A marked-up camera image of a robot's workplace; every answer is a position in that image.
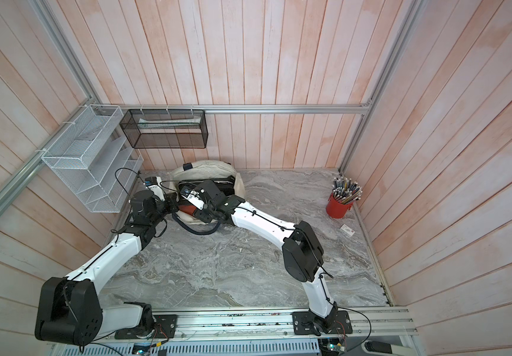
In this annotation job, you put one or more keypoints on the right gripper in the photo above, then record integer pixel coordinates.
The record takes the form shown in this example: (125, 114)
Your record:
(200, 214)

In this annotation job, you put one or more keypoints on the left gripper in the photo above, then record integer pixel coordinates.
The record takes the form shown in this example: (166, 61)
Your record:
(171, 199)

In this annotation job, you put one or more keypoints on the cream canvas tote bag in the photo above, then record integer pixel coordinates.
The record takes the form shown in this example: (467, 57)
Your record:
(198, 170)

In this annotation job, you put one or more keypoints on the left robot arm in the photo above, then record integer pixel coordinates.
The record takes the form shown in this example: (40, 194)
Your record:
(69, 310)

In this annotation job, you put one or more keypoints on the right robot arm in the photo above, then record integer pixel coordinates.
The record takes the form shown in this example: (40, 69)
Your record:
(301, 250)

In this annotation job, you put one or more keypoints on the red pencil cup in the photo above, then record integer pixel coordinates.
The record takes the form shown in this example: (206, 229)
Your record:
(337, 210)

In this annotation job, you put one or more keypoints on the bundle of pencils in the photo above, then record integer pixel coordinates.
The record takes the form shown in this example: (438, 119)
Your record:
(346, 190)

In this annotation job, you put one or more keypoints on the small white card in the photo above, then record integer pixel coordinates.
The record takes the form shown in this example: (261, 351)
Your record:
(347, 230)

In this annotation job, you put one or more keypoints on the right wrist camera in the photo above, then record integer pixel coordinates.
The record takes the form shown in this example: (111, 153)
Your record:
(193, 197)

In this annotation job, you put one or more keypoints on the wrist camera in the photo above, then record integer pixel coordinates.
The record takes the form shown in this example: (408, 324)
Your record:
(153, 184)
(193, 197)

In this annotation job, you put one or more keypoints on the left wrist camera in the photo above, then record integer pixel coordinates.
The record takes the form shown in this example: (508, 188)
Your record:
(153, 184)

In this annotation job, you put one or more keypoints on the black mesh wall basket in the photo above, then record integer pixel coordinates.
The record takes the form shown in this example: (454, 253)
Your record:
(165, 128)

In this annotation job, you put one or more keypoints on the white wire mesh shelf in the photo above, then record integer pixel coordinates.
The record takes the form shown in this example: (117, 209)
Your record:
(97, 166)

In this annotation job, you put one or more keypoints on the horizontal aluminium frame bar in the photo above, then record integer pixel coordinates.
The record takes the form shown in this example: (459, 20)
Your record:
(259, 109)

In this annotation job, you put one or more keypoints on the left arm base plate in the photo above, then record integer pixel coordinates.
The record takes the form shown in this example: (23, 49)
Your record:
(158, 326)

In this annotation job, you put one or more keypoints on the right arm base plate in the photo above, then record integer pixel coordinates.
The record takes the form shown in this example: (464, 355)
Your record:
(308, 323)

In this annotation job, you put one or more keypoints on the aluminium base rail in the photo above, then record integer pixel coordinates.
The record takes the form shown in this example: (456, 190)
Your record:
(361, 331)

